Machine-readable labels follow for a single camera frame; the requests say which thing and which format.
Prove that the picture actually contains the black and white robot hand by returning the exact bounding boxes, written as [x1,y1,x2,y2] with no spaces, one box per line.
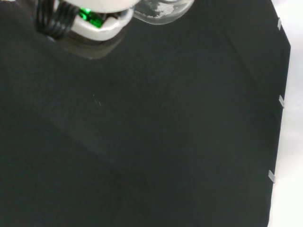
[33,0,140,60]

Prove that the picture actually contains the black bench cloth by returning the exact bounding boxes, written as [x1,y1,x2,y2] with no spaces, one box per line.
[0,0,291,227]

